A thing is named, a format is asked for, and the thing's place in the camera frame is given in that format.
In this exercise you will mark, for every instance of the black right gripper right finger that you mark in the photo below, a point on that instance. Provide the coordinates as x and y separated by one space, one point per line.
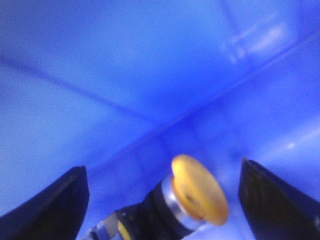
274 209

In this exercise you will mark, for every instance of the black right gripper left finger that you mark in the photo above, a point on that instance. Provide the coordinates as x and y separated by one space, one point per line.
55 213

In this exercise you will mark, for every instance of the yellow mushroom push button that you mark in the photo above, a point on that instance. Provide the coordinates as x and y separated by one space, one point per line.
176 207

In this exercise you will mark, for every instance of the right blue plastic crate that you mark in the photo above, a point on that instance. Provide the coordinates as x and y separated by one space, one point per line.
123 86

